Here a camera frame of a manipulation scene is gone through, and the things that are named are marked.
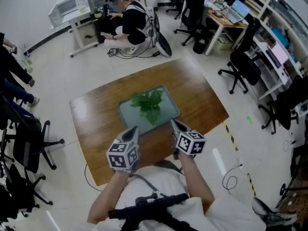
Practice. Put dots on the black chest harness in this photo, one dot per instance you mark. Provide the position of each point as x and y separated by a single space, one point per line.
146 208

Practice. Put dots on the person's grey shoe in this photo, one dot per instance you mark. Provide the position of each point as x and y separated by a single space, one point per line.
272 214

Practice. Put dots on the white standing desk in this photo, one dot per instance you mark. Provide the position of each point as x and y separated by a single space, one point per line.
79 32

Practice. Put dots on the white power strip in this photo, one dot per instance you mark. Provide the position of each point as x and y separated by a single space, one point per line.
239 163

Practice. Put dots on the yellow black floor tape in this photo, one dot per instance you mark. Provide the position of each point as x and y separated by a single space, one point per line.
231 135

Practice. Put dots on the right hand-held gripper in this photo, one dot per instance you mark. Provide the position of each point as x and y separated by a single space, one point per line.
190 142

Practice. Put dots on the person's right forearm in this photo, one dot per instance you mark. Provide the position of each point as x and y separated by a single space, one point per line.
196 179

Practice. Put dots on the wooden office desk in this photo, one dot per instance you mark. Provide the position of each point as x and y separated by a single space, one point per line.
223 25

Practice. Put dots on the green plastic tray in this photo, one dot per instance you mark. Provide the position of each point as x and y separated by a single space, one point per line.
166 109

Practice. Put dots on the small potted plant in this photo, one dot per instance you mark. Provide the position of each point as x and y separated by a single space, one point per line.
98 12

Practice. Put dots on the open laptop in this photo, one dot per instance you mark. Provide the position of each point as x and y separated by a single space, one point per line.
237 12

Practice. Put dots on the white backpack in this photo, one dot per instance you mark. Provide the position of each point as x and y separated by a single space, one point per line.
152 20

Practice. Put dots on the person's left forearm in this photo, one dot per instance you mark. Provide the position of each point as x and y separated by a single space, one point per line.
108 196

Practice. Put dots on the black cabinet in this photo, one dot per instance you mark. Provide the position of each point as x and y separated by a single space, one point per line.
106 25

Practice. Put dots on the white shelving unit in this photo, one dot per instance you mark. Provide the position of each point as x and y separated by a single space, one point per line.
274 37

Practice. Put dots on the white microwave oven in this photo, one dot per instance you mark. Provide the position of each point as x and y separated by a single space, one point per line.
67 8

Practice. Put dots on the green potted flower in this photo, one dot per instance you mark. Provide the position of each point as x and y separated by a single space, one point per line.
147 105

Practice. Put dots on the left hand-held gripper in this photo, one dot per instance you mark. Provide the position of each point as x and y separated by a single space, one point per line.
122 153

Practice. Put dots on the black waste bin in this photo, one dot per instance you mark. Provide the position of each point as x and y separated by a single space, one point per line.
200 46

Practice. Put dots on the wooden table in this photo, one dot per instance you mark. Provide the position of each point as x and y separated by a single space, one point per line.
101 119

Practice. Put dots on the person's white shirt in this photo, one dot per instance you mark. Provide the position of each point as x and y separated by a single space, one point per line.
168 191

